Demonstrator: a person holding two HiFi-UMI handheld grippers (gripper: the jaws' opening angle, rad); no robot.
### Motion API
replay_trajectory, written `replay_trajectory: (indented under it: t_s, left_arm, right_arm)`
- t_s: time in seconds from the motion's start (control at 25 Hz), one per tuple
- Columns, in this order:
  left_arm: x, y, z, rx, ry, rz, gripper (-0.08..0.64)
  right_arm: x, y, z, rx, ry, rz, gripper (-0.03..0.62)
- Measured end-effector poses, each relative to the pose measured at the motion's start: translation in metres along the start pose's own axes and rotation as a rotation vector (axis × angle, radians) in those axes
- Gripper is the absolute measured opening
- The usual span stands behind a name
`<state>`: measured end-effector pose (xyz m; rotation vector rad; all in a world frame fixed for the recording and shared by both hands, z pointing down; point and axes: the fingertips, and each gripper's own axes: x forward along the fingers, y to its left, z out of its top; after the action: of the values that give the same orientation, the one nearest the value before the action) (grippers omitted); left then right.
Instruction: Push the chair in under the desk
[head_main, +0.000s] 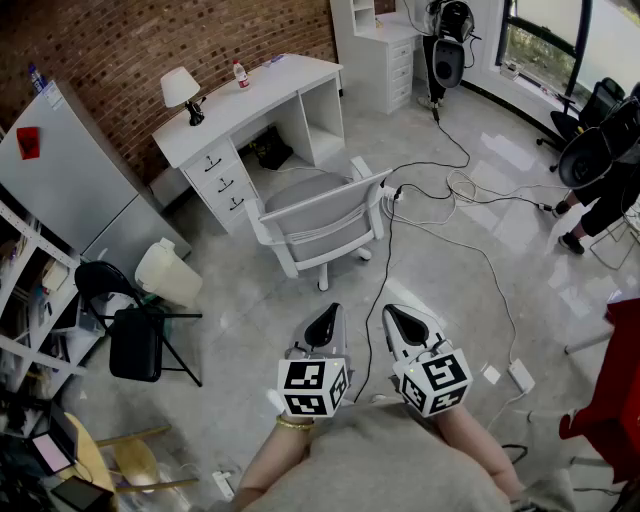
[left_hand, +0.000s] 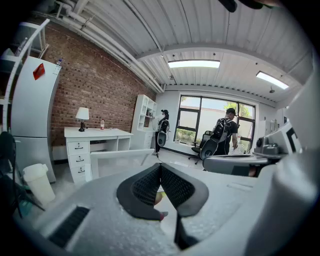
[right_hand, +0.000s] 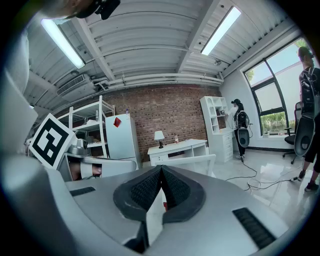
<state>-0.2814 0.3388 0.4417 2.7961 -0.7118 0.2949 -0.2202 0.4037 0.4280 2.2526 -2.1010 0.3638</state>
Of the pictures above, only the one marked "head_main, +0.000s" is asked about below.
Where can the person's grey shirt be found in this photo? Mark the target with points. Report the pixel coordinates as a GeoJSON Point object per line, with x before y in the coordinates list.
{"type": "Point", "coordinates": [390, 465]}

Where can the silver refrigerator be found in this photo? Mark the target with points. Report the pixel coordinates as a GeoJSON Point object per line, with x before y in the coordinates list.
{"type": "Point", "coordinates": [65, 175]}

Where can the white desk with drawers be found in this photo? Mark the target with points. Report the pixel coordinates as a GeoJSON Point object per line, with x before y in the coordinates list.
{"type": "Point", "coordinates": [280, 90]}

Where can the round wooden table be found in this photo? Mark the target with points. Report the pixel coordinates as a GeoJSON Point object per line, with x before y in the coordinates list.
{"type": "Point", "coordinates": [95, 460]}

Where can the white extension socket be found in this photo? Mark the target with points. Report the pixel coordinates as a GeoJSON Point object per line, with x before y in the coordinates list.
{"type": "Point", "coordinates": [223, 485]}

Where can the white power strip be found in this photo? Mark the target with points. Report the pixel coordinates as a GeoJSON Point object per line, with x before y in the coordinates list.
{"type": "Point", "coordinates": [392, 193]}

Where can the black bag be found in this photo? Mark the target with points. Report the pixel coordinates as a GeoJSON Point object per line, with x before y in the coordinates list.
{"type": "Point", "coordinates": [272, 147]}

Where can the cream plastic trash bin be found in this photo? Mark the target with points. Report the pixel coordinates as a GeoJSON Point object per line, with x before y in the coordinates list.
{"type": "Point", "coordinates": [170, 280]}

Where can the white metal shelf rack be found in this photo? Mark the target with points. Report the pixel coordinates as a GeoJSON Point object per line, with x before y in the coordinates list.
{"type": "Point", "coordinates": [30, 240]}

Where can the blue label water bottle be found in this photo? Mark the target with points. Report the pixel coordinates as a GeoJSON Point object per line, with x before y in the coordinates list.
{"type": "Point", "coordinates": [36, 80]}

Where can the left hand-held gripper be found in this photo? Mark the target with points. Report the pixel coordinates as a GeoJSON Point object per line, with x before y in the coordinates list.
{"type": "Point", "coordinates": [312, 385]}

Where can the red label water bottle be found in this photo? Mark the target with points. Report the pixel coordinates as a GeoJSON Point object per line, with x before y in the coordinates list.
{"type": "Point", "coordinates": [241, 77]}

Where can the white shade table lamp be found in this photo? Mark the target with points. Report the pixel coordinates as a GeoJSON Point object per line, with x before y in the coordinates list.
{"type": "Point", "coordinates": [177, 87]}

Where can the red cabinet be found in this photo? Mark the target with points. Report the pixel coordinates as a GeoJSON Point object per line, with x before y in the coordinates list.
{"type": "Point", "coordinates": [615, 400]}

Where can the white shelf cabinet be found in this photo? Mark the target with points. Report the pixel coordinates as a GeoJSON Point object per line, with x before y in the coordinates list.
{"type": "Point", "coordinates": [370, 55]}

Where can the light wooden stool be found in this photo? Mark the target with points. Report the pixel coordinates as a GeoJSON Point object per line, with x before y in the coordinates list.
{"type": "Point", "coordinates": [135, 457]}

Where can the red paper decoration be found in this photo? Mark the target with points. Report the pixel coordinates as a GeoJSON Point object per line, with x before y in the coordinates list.
{"type": "Point", "coordinates": [27, 143]}

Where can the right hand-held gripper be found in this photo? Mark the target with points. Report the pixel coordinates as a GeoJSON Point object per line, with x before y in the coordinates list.
{"type": "Point", "coordinates": [440, 380]}

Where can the person's right forearm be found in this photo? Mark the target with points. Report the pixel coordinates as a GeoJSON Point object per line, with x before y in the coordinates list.
{"type": "Point", "coordinates": [475, 450]}

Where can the black frame window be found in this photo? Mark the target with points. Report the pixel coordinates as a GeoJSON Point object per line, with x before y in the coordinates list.
{"type": "Point", "coordinates": [582, 30]}

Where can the dark screen tablet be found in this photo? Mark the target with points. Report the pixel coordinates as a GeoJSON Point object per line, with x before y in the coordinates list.
{"type": "Point", "coordinates": [80, 495]}

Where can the person's left forearm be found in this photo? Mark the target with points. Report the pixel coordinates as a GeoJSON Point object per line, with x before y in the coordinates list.
{"type": "Point", "coordinates": [275, 460]}

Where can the black folding chair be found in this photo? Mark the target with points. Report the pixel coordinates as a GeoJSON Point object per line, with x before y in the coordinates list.
{"type": "Point", "coordinates": [135, 345]}

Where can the blue flat packet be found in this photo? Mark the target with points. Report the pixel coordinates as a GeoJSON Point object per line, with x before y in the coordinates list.
{"type": "Point", "coordinates": [275, 60]}

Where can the pink screen laptop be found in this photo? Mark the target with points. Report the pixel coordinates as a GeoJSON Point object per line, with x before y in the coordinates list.
{"type": "Point", "coordinates": [50, 450]}

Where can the white power adapter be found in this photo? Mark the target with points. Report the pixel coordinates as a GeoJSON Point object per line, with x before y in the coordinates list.
{"type": "Point", "coordinates": [521, 376]}

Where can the person's white shoe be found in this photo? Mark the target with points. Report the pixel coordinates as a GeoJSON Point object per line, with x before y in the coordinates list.
{"type": "Point", "coordinates": [376, 398]}

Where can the white and grey chair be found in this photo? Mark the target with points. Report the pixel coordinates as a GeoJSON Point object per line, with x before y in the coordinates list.
{"type": "Point", "coordinates": [320, 235]}

